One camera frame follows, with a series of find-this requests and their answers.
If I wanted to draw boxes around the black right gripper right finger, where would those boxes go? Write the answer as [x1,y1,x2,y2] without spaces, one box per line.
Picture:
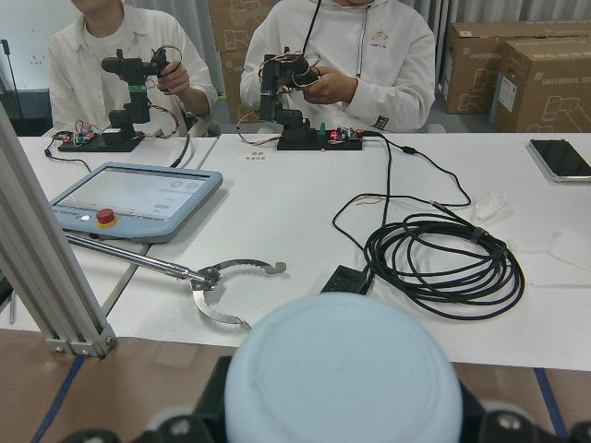
[459,382,590,443]

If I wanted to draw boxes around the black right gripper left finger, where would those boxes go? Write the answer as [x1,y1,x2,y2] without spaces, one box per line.
[59,354,236,443]

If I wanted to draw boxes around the light blue cup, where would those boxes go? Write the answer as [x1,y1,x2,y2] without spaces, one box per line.
[224,293,463,442]

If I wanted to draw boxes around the metal reacher grabber tool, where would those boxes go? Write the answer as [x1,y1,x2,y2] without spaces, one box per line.
[65,233,286,329]

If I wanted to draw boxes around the black power adapter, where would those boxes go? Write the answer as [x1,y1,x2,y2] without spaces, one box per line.
[321,265,373,295]

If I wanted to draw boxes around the blue teach pendant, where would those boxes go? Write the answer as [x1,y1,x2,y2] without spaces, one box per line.
[50,162,223,244]

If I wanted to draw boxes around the smartphone on table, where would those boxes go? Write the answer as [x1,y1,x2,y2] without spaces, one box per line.
[527,139,590,183]

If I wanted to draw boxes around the cardboard box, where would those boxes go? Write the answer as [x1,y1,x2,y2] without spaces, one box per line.
[441,19,590,114]
[495,37,590,133]

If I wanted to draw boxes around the person in white shirt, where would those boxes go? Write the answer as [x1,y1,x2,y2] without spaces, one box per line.
[49,1,218,137]

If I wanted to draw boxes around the person in white hoodie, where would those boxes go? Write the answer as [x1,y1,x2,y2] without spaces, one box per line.
[240,1,435,133]

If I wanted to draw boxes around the coiled black cable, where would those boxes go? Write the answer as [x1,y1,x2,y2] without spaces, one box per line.
[332,193,526,322]

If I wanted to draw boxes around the aluminium frame post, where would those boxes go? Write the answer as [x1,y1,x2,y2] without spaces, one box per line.
[1,111,116,357]

